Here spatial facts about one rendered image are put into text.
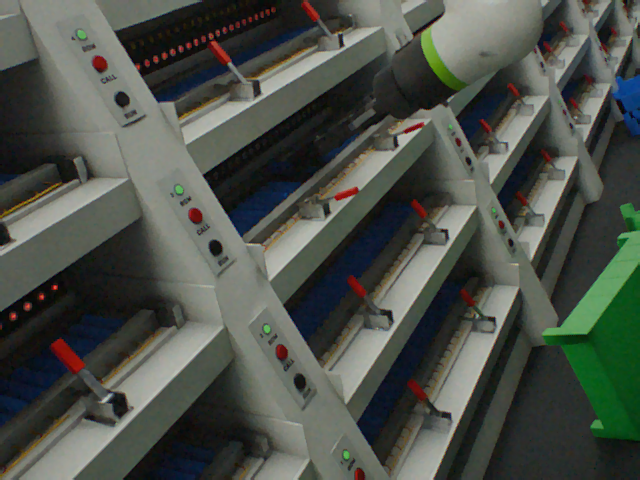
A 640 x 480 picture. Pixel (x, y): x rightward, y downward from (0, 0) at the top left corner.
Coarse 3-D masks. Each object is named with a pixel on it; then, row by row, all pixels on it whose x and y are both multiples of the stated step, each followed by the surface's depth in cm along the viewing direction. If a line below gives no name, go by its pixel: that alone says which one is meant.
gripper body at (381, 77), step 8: (384, 72) 95; (392, 72) 94; (376, 80) 96; (384, 80) 94; (392, 80) 93; (376, 88) 95; (384, 88) 94; (392, 88) 94; (376, 96) 95; (384, 96) 95; (392, 96) 94; (400, 96) 94; (368, 104) 96; (376, 104) 96; (384, 104) 95; (392, 104) 95; (400, 104) 94; (408, 104) 94; (360, 112) 98; (376, 112) 96; (392, 112) 96; (400, 112) 95; (408, 112) 96; (368, 120) 97
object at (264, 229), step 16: (384, 128) 126; (352, 144) 118; (368, 144) 120; (336, 160) 112; (352, 160) 115; (320, 176) 107; (336, 176) 111; (304, 192) 102; (288, 208) 99; (256, 224) 95; (272, 224) 95; (288, 224) 96; (256, 240) 92; (272, 240) 93
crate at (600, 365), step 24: (624, 240) 121; (624, 264) 112; (600, 288) 110; (624, 288) 107; (576, 312) 107; (600, 312) 103; (624, 312) 106; (552, 336) 105; (576, 336) 102; (600, 336) 102; (624, 336) 105; (576, 360) 104; (600, 360) 101; (624, 360) 105; (600, 384) 104; (624, 384) 104; (600, 408) 106; (624, 408) 103; (600, 432) 109; (624, 432) 106
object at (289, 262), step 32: (352, 96) 136; (256, 160) 115; (384, 160) 115; (224, 192) 108; (384, 192) 114; (320, 224) 97; (352, 224) 104; (256, 256) 84; (288, 256) 90; (320, 256) 96; (288, 288) 89
